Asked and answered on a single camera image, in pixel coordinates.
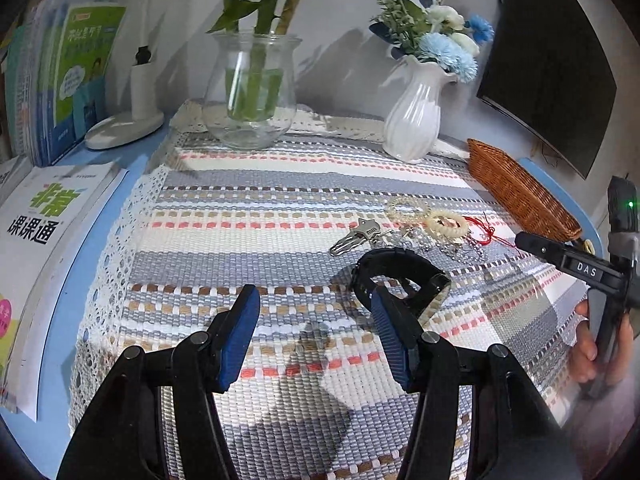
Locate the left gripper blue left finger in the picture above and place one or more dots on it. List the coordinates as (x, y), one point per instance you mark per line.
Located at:
(231, 333)

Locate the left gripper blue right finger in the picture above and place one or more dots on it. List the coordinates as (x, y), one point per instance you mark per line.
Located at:
(400, 334)

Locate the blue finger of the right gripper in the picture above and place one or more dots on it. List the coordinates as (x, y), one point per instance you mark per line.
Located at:
(545, 249)

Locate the silver metal keychain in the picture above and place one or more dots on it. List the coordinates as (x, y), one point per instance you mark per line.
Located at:
(365, 231)

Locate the right hand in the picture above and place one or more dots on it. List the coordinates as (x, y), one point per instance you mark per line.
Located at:
(583, 365)

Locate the blue desk edge board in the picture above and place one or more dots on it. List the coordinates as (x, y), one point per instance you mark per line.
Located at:
(589, 231)

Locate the striped woven table mat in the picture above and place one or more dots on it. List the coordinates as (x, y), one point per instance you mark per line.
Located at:
(315, 398)

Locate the brown wicker basket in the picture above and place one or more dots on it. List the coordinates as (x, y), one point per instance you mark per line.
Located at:
(528, 202)

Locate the white ribbed ceramic vase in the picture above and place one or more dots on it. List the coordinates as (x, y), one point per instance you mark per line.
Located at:
(412, 126)

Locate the black curved monitor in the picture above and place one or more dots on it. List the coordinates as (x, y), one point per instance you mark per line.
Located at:
(548, 71)

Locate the white green workbook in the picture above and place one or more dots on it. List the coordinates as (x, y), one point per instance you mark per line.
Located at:
(45, 219)

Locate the clear glass vase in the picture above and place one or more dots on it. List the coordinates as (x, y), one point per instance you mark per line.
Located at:
(250, 99)

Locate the blue white artificial flowers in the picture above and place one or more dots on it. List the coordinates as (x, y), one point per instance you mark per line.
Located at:
(432, 32)

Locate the stack of upright books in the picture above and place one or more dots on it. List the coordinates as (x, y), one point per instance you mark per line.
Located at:
(55, 75)

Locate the green bamboo plant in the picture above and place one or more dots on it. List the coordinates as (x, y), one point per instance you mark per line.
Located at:
(270, 15)

